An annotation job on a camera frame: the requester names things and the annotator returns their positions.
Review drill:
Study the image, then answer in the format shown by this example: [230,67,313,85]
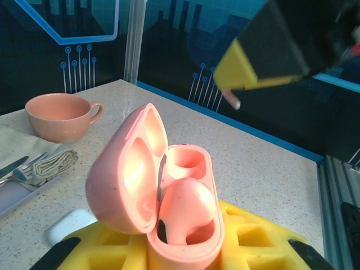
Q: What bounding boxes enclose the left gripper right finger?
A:
[219,200,337,270]

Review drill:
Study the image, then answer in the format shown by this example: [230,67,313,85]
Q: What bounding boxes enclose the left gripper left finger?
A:
[29,220,151,270]

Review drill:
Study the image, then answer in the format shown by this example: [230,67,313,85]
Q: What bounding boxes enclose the pink wireless earbud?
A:
[222,89,242,110]
[157,178,216,245]

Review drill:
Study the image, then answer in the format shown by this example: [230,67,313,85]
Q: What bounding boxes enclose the lavender tray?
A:
[0,174,61,217]

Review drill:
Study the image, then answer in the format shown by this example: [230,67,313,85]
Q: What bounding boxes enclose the metal fork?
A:
[0,151,48,186]

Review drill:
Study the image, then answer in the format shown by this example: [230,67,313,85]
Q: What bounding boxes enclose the metal knife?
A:
[0,155,30,181]

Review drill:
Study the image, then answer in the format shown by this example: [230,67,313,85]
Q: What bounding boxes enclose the beige folded cloth napkin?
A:
[0,123,79,192]

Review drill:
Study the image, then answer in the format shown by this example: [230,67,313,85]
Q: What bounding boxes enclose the aluminium mounting rail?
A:
[317,154,360,270]

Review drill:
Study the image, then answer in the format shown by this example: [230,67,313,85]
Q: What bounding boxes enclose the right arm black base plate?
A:
[341,201,360,270]

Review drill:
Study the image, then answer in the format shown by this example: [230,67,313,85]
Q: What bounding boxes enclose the aluminium frame post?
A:
[123,0,147,85]

